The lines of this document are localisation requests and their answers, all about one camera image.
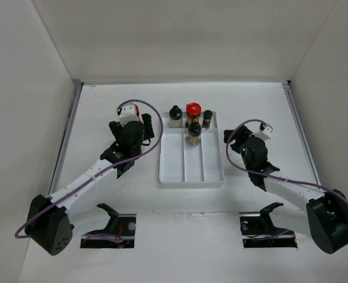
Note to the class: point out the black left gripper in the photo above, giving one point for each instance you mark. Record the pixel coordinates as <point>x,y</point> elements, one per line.
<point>117,128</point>

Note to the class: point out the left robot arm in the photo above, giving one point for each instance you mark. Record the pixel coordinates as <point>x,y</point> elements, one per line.
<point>51,219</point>

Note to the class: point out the white powder black cap bottle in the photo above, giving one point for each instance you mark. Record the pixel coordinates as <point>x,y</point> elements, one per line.
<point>175,117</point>

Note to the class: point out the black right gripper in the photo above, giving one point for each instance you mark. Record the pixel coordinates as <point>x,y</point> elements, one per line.
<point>241,134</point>

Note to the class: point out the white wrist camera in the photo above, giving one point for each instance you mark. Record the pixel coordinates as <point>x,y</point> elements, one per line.
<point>265,132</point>
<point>126,113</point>

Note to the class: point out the red lid chili sauce jar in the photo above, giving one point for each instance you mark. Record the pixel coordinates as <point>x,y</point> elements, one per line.
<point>137,112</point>

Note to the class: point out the small black lid spice bottle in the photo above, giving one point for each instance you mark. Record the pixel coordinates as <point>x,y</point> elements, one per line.
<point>147,119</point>

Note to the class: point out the black knob cap bottle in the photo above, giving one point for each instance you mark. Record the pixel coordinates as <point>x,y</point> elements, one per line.
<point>193,136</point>

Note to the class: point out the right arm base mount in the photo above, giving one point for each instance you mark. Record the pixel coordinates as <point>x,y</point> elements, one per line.
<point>258,230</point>

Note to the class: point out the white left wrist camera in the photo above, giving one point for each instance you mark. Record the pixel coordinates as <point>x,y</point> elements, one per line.
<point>126,113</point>

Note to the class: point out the white plastic organizer tray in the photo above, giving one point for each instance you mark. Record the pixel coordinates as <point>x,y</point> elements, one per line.
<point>183,166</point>

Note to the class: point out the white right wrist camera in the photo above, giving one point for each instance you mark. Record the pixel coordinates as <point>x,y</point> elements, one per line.
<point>265,132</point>

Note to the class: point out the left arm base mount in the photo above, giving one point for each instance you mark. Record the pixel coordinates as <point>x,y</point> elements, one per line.
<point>118,233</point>

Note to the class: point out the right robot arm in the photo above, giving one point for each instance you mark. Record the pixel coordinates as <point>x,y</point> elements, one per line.
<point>321,213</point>

